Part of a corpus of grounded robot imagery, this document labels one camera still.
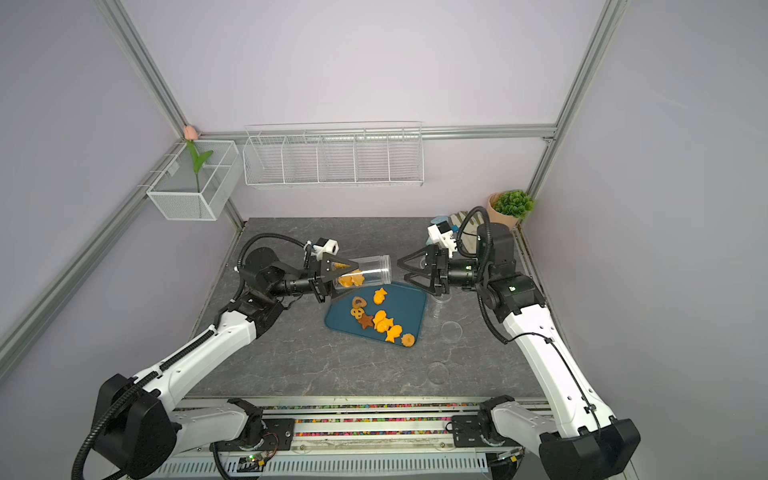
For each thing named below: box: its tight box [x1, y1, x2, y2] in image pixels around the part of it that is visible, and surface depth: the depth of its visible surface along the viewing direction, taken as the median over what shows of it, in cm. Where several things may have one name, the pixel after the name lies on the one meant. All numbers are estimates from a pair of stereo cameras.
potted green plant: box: [487, 190, 535, 227], surface depth 109 cm
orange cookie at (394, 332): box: [385, 325, 403, 343], surface depth 92 cm
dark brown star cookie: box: [358, 314, 374, 329], surface depth 93 cm
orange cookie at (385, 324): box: [377, 318, 394, 333], surface depth 93 cm
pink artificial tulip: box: [183, 125, 214, 193], surface depth 92 cm
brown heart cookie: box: [352, 296, 368, 309], surface depth 98 cm
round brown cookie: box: [401, 333, 415, 347], surface depth 91 cm
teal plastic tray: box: [325, 284, 428, 347], surface depth 95 cm
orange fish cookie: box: [373, 288, 388, 305], surface depth 100 cm
